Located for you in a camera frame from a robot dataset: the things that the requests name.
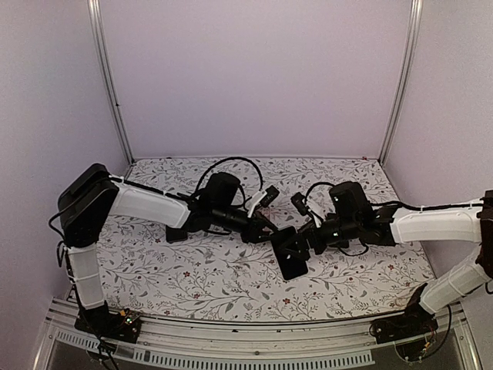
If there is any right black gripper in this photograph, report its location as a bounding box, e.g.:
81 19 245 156
280 216 360 261

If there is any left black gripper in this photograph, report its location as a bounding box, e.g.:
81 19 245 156
214 204 283 244

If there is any black phone teal edge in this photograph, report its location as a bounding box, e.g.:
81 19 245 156
270 227 310 281

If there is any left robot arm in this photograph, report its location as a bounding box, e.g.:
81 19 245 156
52 163 279 335

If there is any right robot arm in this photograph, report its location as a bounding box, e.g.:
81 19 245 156
291 181 492 336

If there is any floral patterned table mat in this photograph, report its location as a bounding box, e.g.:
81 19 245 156
97 158 434 322

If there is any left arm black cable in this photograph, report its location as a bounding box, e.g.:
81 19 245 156
194 156 265 193

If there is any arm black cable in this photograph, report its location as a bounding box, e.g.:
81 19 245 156
306 180 336 209
194 156 265 193

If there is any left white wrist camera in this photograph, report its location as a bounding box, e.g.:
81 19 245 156
247 186 280 218

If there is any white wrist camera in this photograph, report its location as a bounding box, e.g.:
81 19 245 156
290 192 325 228
247 186 280 218

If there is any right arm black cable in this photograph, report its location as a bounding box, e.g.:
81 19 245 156
306 180 336 209

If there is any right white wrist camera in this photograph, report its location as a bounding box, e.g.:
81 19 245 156
290 192 325 228

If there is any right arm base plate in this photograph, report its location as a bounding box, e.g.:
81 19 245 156
369 311 438 344

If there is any front aluminium rail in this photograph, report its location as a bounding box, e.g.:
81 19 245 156
34 298 481 368

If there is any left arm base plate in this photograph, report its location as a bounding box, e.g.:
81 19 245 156
74 308 142 344

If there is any right aluminium frame post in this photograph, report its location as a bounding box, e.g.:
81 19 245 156
378 0 424 168

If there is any aluminium frame post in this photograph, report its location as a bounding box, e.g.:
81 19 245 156
378 0 424 168
87 0 135 165

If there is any left aluminium frame post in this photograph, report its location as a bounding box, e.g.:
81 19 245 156
87 0 135 165

